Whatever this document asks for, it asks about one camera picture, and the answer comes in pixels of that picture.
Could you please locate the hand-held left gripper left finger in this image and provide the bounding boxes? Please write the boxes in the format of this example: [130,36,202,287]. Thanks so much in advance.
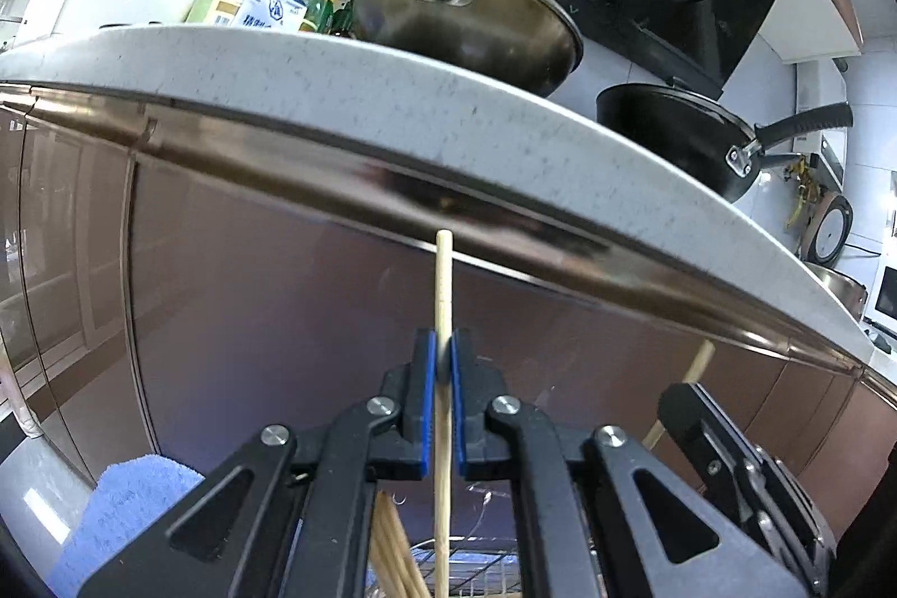
[78,327,439,598]

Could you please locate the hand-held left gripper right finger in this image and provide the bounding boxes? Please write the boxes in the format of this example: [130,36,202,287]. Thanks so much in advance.
[452,327,807,598]

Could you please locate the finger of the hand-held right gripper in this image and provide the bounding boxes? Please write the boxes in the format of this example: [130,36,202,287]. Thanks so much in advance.
[657,383,793,571]

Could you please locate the wire utensil holder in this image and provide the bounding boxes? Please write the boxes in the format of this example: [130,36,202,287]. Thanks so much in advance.
[371,478,523,598]

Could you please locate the steel inner pot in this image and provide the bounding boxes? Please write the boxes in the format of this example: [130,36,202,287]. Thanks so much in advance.
[802,260,870,319]

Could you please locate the row of brown cabinet doors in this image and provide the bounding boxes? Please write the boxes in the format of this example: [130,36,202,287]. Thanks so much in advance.
[0,83,897,543]

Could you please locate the white microwave oven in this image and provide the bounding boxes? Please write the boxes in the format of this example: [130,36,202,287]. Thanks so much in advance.
[862,265,897,337]

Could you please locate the rice cooker with open lid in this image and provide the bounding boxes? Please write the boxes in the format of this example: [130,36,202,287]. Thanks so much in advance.
[797,190,856,264]

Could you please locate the black frying pan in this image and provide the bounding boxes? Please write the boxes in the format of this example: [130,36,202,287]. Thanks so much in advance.
[595,83,854,205]

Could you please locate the white stone countertop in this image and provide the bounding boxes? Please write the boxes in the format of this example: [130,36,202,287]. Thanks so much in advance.
[0,25,897,410]

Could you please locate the blue terry towel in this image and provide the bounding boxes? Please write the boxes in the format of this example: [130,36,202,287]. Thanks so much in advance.
[50,454,206,598]

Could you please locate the white water heater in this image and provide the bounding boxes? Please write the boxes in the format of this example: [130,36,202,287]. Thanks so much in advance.
[795,58,852,200]

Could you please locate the white and blue salt bag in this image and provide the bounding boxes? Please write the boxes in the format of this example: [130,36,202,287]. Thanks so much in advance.
[234,0,309,33]

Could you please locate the yellow handled pipe valves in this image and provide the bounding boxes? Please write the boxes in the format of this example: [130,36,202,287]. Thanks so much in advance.
[783,153,822,229]

